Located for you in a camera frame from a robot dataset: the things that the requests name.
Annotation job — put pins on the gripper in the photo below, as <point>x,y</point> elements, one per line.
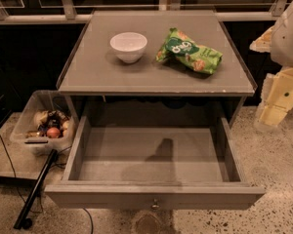
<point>289,42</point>

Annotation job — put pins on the open grey top drawer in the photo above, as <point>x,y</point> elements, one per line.
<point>126,168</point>

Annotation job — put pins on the clear plastic storage bin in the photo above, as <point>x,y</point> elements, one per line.
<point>44,110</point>

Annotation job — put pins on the grey cabinet with top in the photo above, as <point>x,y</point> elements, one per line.
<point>94,69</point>

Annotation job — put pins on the black pole on floor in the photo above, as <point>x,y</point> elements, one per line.
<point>35,190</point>

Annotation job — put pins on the green rice chip bag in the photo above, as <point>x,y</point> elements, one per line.
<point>198,58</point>

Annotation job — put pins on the red apple in bin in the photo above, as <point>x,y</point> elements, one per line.
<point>53,132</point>

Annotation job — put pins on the white ceramic bowl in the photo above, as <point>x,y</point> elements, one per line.
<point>128,46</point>

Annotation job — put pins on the metal drawer knob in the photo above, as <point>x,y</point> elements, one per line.
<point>155,205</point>

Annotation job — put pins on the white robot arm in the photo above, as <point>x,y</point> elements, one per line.
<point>282,40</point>

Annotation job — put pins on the metal window frame railing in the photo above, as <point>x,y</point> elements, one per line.
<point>68,4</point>

